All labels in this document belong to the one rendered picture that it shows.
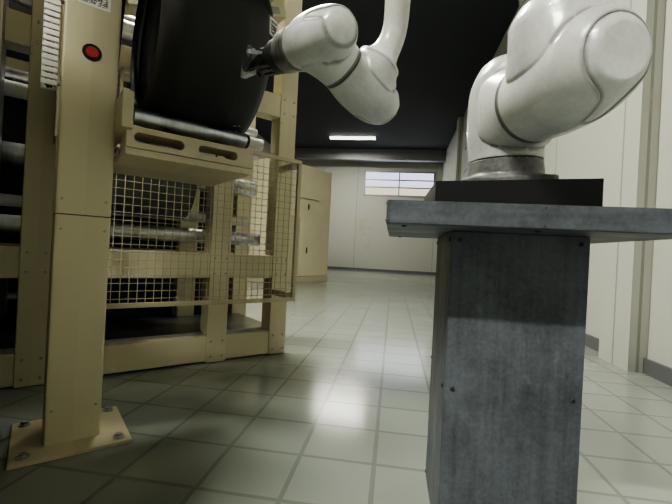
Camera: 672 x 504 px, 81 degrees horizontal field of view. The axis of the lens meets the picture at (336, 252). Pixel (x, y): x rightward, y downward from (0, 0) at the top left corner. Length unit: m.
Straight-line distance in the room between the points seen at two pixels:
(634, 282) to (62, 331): 2.54
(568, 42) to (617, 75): 0.08
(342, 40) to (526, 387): 0.73
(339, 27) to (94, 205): 0.81
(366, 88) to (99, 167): 0.77
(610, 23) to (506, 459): 0.74
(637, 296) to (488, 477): 1.88
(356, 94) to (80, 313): 0.92
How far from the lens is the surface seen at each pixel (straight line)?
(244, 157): 1.30
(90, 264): 1.27
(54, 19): 1.39
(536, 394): 0.87
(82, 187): 1.27
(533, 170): 0.90
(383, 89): 0.91
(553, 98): 0.73
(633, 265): 2.62
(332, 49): 0.81
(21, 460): 1.32
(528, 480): 0.93
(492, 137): 0.88
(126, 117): 1.20
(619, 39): 0.73
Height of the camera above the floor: 0.56
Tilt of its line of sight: level
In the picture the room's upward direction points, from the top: 3 degrees clockwise
